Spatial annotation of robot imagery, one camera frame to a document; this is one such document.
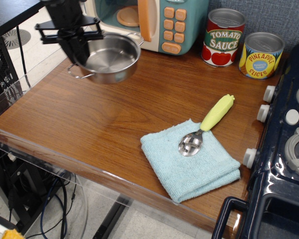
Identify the tomato sauce can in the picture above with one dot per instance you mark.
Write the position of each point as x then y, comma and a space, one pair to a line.
223, 33

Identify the dark blue toy stove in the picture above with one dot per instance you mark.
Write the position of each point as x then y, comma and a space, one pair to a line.
271, 210

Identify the white stove knob middle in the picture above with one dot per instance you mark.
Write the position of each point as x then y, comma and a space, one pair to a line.
263, 113

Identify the black table leg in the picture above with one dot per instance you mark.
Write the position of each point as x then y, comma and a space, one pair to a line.
110, 220

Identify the yellow sponge object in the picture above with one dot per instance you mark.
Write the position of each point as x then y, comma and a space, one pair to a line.
12, 234

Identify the black side desk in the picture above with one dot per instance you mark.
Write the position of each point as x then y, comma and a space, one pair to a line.
15, 12

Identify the clear acrylic table guard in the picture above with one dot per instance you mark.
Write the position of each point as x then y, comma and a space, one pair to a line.
94, 130

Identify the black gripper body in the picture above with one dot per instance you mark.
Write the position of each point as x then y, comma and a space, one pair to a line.
68, 22

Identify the white stove knob bottom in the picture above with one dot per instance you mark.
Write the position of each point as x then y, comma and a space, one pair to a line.
249, 157

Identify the pineapple slices can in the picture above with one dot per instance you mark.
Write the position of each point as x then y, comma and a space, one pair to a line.
261, 55

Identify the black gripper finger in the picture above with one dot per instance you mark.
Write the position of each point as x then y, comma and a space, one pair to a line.
66, 47
80, 51

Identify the white stove knob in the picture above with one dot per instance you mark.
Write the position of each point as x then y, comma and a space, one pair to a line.
269, 93
263, 113
249, 157

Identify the spoon with yellow corn handle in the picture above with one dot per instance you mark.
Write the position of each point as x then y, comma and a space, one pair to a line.
191, 143

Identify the white stove knob top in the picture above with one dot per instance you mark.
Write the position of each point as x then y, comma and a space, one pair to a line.
269, 93

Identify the teal toy microwave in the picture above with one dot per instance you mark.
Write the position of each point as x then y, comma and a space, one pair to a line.
166, 26

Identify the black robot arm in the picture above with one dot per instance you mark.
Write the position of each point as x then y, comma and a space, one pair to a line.
69, 28

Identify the silver two-handled pot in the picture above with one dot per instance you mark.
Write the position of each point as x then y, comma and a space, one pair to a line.
112, 59

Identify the light blue folded cloth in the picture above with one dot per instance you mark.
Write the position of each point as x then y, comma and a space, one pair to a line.
184, 177

